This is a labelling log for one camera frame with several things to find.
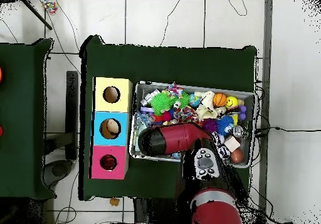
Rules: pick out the brown bear plush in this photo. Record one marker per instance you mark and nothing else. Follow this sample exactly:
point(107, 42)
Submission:
point(114, 202)

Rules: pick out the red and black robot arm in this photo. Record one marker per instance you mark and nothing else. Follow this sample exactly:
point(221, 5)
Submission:
point(175, 138)

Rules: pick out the wooden box with three holes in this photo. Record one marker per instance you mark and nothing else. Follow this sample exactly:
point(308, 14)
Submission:
point(110, 113)

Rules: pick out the large green spiky ball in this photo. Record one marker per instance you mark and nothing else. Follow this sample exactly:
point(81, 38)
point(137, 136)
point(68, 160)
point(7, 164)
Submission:
point(161, 103)

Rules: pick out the purple spiky ball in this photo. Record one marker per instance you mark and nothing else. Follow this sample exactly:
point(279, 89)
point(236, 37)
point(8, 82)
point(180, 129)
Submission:
point(210, 124)

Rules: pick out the orange basketball toy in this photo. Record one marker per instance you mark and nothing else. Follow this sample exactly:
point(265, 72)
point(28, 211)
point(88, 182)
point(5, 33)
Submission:
point(220, 100)

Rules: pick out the yellow smiley face ball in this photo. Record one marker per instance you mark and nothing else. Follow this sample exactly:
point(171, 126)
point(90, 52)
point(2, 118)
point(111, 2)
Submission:
point(231, 102)

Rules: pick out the brown football toy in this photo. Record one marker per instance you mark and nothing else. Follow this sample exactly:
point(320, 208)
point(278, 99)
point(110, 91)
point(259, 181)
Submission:
point(237, 155)

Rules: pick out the black upright panel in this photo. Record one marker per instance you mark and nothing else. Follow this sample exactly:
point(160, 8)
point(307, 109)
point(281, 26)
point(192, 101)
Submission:
point(72, 108)

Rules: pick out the dark green side table cloth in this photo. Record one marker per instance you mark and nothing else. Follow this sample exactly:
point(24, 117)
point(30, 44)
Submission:
point(22, 108)

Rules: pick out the black rod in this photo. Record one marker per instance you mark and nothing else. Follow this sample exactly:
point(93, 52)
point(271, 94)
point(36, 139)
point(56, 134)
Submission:
point(37, 15)

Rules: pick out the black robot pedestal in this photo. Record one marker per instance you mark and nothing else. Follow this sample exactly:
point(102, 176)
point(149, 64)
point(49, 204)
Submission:
point(155, 212)

